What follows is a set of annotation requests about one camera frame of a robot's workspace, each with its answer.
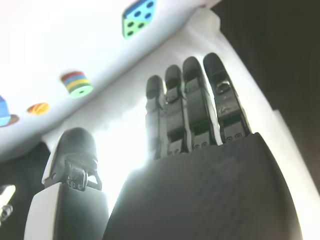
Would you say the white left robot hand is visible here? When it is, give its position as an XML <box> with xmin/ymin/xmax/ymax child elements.
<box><xmin>23</xmin><ymin>52</ymin><xmax>303</xmax><ymax>240</ymax></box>

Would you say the blue toy piece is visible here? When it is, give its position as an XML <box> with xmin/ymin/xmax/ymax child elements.
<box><xmin>0</xmin><ymin>94</ymin><xmax>12</xmax><ymax>128</ymax></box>

